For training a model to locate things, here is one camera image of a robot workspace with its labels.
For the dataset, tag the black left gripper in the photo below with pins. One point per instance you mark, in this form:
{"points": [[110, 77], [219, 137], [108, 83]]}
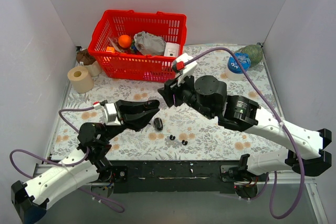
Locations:
{"points": [[119, 115]]}

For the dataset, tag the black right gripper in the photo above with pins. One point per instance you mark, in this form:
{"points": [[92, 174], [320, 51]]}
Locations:
{"points": [[171, 93]]}

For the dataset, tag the glossy black earbud charging case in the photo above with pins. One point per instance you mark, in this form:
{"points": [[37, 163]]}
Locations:
{"points": [[151, 104]]}

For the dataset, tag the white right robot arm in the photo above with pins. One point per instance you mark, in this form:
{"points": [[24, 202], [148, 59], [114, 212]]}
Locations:
{"points": [[303, 151]]}

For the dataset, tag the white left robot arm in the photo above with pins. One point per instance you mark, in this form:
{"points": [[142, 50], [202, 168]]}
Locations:
{"points": [[86, 163]]}

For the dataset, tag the plastic-wrapped black earbud case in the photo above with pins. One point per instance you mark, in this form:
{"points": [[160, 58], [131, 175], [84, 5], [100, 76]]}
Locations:
{"points": [[158, 124]]}

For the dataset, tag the floral patterned table mat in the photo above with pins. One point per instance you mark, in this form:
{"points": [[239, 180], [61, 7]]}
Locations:
{"points": [[206, 139]]}

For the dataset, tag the white small box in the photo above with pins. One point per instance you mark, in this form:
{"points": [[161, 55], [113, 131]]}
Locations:
{"points": [[171, 49]]}

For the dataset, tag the crumpled grey plastic bag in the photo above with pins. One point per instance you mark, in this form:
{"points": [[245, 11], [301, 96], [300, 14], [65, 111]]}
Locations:
{"points": [[149, 44]]}

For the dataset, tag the beige paper roll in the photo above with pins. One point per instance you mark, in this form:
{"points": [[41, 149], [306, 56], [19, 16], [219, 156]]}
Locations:
{"points": [[80, 79]]}

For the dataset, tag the blue-lidded white container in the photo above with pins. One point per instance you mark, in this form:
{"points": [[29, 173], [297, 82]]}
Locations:
{"points": [[233, 70]]}

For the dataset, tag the red plastic shopping basket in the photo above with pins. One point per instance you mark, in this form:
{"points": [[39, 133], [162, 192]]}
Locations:
{"points": [[114, 23]]}

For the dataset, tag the orange small box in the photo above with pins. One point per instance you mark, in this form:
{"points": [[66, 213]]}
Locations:
{"points": [[110, 49]]}

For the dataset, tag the orange fruit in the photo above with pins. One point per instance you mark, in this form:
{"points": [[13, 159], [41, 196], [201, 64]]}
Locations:
{"points": [[125, 41]]}

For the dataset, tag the clear snack packet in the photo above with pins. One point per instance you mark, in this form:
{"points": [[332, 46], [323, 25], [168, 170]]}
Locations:
{"points": [[113, 42]]}

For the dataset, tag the green avocado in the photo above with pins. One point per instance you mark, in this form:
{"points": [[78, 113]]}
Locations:
{"points": [[254, 52]]}

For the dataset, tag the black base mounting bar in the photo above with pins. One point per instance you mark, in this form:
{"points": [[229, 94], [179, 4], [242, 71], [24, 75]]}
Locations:
{"points": [[180, 176]]}

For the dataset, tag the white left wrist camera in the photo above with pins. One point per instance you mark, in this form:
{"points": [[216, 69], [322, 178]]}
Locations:
{"points": [[109, 112]]}

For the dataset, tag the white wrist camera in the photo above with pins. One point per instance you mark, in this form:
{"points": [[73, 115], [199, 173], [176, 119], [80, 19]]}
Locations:
{"points": [[109, 112], [184, 66]]}

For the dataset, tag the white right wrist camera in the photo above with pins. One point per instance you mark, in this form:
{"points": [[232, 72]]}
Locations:
{"points": [[184, 66]]}

